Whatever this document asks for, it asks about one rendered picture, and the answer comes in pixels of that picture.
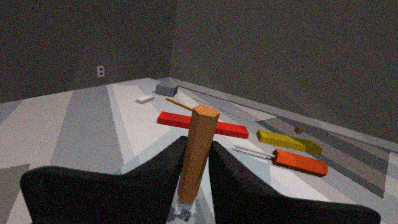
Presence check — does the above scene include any orange-handled awl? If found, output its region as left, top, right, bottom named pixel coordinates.
left=234, top=145, right=329, bottom=177

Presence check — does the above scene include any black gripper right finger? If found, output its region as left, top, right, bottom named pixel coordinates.
left=209, top=141, right=381, bottom=224

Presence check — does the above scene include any olive yellow long bar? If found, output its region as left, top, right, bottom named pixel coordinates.
left=256, top=130, right=323, bottom=155

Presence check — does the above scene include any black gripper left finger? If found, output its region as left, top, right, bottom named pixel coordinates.
left=20, top=136, right=187, bottom=224

